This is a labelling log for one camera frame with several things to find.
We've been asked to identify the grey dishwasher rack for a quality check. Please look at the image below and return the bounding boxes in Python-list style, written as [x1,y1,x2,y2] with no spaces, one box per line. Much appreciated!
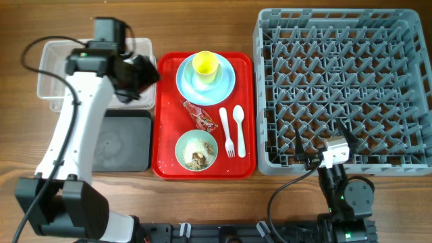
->
[253,8,431,176]

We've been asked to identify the clear plastic bin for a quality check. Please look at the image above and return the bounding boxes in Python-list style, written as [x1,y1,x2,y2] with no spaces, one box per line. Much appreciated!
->
[37,38,157,112]

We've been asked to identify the yellow plastic cup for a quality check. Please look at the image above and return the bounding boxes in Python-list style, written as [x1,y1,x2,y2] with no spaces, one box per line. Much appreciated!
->
[192,51,219,84]

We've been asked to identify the white plastic spoon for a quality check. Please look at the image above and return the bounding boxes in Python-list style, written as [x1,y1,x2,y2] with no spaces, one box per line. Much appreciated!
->
[233,105,246,158]

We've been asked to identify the red snack wrapper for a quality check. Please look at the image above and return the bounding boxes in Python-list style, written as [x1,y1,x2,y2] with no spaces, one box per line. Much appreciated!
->
[183,101,218,133]

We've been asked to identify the black waste tray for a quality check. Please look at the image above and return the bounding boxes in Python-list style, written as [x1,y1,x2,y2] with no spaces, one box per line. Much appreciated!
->
[92,109,153,172]

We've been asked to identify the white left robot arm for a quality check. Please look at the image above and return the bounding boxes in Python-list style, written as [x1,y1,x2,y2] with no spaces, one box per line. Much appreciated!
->
[16,49,159,242]

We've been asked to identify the rice and food scraps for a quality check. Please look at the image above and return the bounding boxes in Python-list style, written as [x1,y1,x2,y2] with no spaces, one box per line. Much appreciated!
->
[182,139,216,171]

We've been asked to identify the red plastic tray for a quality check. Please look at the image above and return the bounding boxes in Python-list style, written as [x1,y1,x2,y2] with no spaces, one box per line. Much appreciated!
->
[151,52,257,180]

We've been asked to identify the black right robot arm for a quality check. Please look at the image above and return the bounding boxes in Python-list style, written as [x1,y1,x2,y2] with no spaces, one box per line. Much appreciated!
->
[294,120,378,242]

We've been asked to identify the white plastic fork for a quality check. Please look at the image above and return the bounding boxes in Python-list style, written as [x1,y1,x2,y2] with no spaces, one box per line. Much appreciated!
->
[219,107,235,158]

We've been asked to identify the green bowl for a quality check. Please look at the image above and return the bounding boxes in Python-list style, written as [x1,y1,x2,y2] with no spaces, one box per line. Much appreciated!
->
[175,130,218,172]

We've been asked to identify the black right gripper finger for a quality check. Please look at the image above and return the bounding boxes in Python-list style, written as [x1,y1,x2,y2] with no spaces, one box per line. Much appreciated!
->
[336,119,358,149]
[295,129,305,156]

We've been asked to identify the light blue plate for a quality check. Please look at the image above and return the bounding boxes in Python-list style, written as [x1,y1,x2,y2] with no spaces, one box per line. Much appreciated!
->
[175,53,236,106]

